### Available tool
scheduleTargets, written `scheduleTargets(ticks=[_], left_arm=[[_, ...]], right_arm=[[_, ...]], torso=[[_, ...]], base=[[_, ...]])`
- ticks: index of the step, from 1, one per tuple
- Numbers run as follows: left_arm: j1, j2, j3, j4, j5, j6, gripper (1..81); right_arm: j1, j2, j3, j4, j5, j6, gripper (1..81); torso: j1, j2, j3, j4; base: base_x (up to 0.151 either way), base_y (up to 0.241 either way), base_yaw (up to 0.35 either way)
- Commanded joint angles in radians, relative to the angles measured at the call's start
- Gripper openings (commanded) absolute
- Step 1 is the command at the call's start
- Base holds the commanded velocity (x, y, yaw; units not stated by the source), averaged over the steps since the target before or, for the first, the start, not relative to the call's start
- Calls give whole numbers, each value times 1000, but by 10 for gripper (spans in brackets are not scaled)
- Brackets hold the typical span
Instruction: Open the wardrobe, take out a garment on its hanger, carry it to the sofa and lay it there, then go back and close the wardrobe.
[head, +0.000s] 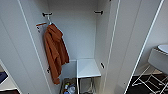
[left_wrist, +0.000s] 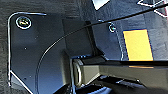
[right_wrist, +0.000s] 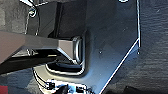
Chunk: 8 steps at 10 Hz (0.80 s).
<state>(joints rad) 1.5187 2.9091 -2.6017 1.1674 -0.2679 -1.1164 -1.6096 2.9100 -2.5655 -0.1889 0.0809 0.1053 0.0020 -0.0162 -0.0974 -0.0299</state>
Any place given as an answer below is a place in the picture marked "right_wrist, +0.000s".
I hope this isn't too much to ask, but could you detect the small round base ring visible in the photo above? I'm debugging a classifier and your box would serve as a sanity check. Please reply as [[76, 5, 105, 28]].
[[118, 0, 130, 4]]

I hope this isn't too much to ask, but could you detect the white box with blue middle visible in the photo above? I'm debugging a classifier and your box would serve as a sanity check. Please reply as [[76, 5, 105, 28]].
[[46, 79, 92, 94]]

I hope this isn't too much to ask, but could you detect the thick grey robot torso limb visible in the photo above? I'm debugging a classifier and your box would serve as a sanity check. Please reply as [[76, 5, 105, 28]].
[[0, 31, 84, 75]]

